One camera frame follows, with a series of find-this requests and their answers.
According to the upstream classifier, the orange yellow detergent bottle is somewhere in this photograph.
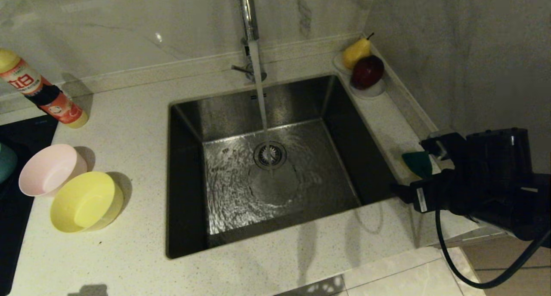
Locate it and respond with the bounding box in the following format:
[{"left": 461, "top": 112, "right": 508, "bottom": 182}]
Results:
[{"left": 0, "top": 49, "right": 89, "bottom": 129}]

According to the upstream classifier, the pink plastic bowl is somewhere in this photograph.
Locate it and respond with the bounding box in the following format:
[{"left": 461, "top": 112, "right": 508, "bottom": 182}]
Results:
[{"left": 19, "top": 144, "right": 88, "bottom": 197}]

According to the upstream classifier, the yellow plastic bowl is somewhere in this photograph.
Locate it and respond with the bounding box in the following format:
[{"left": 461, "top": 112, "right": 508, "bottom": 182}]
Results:
[{"left": 50, "top": 171, "right": 124, "bottom": 233}]

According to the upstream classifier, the black glass cooktop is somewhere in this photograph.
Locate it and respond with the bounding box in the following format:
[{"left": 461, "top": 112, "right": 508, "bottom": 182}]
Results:
[{"left": 0, "top": 114, "right": 59, "bottom": 296}]

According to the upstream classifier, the yellow pear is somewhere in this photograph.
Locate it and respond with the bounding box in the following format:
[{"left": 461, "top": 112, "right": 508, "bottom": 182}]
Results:
[{"left": 342, "top": 32, "right": 374, "bottom": 70}]

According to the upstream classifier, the blue plastic bowl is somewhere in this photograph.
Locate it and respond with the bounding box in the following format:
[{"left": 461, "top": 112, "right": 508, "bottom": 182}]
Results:
[{"left": 0, "top": 143, "right": 18, "bottom": 185}]

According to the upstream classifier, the stainless steel sink basin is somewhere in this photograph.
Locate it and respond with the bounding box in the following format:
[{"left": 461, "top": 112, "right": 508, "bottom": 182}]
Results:
[{"left": 166, "top": 74, "right": 406, "bottom": 259}]

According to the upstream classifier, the chrome faucet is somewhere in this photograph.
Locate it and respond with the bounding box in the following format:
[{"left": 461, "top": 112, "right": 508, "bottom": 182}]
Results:
[{"left": 232, "top": 0, "right": 267, "bottom": 82}]

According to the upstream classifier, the dark red apple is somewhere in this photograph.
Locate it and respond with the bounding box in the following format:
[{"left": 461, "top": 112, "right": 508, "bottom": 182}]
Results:
[{"left": 351, "top": 55, "right": 385, "bottom": 90}]

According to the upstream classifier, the light wood cabinet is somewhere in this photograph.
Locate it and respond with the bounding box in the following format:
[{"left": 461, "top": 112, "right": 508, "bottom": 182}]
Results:
[{"left": 463, "top": 236, "right": 551, "bottom": 296}]

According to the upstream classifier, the small white dish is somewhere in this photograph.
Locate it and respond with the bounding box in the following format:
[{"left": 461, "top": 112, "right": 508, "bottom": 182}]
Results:
[
  {"left": 333, "top": 53, "right": 354, "bottom": 76},
  {"left": 348, "top": 79, "right": 386, "bottom": 99}
]

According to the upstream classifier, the round metal drain strainer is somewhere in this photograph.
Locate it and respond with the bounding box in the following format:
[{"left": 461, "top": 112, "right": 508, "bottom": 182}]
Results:
[{"left": 253, "top": 141, "right": 287, "bottom": 171}]

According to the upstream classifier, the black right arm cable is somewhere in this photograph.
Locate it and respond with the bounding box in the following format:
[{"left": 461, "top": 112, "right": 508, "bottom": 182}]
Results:
[{"left": 435, "top": 208, "right": 551, "bottom": 289}]

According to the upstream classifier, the green and yellow sponge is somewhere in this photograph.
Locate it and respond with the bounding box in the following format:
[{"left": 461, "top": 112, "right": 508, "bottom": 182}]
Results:
[{"left": 402, "top": 151, "right": 433, "bottom": 179}]

